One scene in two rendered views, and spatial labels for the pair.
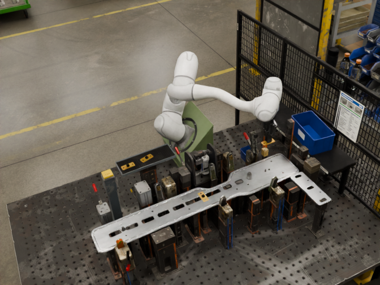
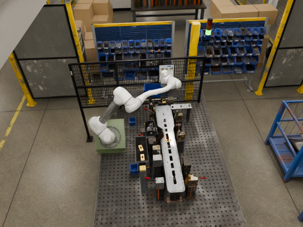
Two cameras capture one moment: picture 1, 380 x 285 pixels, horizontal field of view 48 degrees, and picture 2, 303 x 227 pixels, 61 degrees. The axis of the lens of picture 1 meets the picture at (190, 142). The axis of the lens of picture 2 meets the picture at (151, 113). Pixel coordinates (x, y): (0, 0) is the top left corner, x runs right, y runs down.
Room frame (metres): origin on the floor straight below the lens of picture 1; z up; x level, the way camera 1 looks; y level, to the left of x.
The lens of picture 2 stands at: (1.28, 1.98, 3.41)
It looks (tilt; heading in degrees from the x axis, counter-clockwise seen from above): 43 degrees down; 291
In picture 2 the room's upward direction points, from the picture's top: 1 degrees counter-clockwise
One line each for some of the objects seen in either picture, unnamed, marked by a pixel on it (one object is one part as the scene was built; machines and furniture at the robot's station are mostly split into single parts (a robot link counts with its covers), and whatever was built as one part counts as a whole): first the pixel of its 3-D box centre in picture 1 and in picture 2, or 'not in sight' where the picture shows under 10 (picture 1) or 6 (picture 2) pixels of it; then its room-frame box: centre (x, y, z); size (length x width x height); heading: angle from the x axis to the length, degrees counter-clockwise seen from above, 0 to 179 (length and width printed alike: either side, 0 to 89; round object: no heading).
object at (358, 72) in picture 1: (355, 74); (158, 56); (2.30, -1.07, 1.53); 0.06 x 0.06 x 0.20
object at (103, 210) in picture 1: (108, 227); (159, 189); (1.74, 0.55, 0.88); 0.11 x 0.10 x 0.36; 24
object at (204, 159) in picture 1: (202, 177); (150, 138); (2.07, -0.07, 0.94); 0.18 x 0.13 x 0.49; 114
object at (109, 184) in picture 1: (113, 199); (143, 180); (1.94, 0.53, 0.92); 0.08 x 0.08 x 0.44; 24
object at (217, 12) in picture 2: not in sight; (236, 34); (1.36, -3.95, 0.68); 1.20 x 0.80 x 1.35; 25
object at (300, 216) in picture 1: (301, 198); not in sight; (1.91, -0.71, 0.84); 0.11 x 0.06 x 0.29; 24
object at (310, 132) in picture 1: (311, 132); (154, 90); (2.29, -0.84, 1.10); 0.30 x 0.17 x 0.13; 16
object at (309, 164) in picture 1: (309, 181); (170, 107); (2.02, -0.79, 0.88); 0.08 x 0.08 x 0.36; 24
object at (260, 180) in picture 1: (201, 199); (168, 142); (1.82, -0.04, 1.00); 1.38 x 0.22 x 0.02; 114
